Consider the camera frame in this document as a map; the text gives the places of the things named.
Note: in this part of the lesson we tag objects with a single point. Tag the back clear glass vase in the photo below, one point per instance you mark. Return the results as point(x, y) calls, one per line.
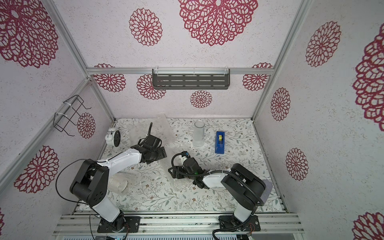
point(199, 134)

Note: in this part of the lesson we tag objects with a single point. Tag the blue tape dispenser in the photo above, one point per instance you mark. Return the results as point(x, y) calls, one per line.
point(220, 143)

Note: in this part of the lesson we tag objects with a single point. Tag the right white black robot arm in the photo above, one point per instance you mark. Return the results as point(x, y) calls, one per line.
point(246, 188)

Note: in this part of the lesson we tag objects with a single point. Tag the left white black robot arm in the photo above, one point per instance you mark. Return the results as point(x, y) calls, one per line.
point(91, 182)

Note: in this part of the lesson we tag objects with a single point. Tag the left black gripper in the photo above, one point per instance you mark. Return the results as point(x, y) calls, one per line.
point(161, 151)

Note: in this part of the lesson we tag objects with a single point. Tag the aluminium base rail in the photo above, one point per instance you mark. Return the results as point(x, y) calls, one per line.
point(167, 224)

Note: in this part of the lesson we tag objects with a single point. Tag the grey oval sponge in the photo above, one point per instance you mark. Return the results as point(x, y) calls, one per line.
point(267, 191)

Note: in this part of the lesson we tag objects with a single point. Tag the grey slotted wall shelf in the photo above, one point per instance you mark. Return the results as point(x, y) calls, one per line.
point(191, 80)

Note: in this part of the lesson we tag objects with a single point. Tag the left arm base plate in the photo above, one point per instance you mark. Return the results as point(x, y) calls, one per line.
point(124, 224)

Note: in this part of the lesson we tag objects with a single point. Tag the black wire wall basket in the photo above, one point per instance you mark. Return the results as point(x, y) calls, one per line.
point(65, 117)

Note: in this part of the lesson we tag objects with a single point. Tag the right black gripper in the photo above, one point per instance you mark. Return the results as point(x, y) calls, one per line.
point(176, 172)

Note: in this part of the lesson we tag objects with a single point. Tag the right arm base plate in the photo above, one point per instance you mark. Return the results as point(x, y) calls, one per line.
point(232, 224)

